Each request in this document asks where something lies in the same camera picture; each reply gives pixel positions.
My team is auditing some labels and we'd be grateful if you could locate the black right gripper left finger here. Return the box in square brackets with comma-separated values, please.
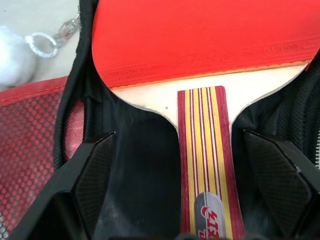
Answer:
[9, 131, 117, 240]

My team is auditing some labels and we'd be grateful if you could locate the red table tennis paddle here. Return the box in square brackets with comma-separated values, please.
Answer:
[91, 0, 320, 240]

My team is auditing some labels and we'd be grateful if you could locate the white fluffy pompom keychain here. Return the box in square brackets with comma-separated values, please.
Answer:
[0, 12, 81, 91]

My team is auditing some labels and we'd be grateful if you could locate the red and black paddle case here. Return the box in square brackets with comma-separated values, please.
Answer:
[0, 0, 320, 240]

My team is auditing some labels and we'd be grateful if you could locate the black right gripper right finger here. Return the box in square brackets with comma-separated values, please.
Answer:
[242, 129, 320, 238]

